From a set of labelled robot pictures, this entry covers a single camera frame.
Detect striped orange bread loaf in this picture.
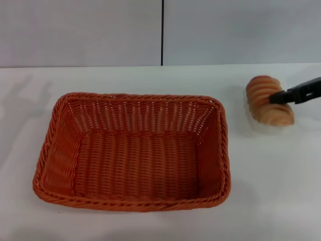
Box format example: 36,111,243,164
245,75,295,126

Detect orange woven plastic basket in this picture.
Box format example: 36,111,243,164
32,92,231,213

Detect black vertical wall strip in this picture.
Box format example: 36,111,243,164
160,0,166,66

